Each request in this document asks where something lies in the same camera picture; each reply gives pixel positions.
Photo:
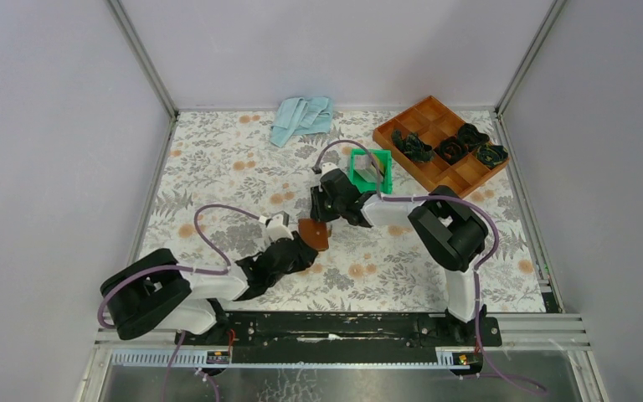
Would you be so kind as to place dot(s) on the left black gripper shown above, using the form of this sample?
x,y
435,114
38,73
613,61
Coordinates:
x,y
306,256

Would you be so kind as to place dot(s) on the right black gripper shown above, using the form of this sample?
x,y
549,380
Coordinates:
x,y
317,193

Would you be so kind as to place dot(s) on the brown leather card holder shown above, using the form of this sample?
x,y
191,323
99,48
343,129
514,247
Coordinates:
x,y
314,233

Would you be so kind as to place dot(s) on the silver credit card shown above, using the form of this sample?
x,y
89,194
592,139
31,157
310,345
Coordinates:
x,y
363,166

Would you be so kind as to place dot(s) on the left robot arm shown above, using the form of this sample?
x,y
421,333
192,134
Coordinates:
x,y
156,292

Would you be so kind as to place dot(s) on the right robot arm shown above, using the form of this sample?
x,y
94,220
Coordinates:
x,y
451,231

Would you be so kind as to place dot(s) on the green plastic basket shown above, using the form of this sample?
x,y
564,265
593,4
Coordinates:
x,y
386,186

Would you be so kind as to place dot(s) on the dark rolled sock left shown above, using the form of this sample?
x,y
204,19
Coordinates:
x,y
412,147

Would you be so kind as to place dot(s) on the dark rolled sock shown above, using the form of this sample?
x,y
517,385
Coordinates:
x,y
451,150
469,135
490,155
412,147

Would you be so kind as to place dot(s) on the light blue cloth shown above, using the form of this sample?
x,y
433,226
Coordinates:
x,y
300,116

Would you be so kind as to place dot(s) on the orange compartment tray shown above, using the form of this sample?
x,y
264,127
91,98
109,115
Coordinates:
x,y
434,122

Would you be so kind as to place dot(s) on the dark rolled sock middle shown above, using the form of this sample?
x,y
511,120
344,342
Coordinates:
x,y
451,150

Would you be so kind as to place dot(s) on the dark rolled sock top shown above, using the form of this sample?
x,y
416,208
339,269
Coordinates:
x,y
469,135

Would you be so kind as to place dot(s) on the dark rolled sock right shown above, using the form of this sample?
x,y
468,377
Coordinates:
x,y
490,155

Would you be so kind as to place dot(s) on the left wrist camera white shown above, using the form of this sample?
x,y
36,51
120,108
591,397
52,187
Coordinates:
x,y
277,227

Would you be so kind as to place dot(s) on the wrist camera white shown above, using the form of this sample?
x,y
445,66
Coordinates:
x,y
277,227
325,167

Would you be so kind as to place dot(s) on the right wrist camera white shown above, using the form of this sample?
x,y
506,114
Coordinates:
x,y
325,167

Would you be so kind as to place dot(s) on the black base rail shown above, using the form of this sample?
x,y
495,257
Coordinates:
x,y
344,337

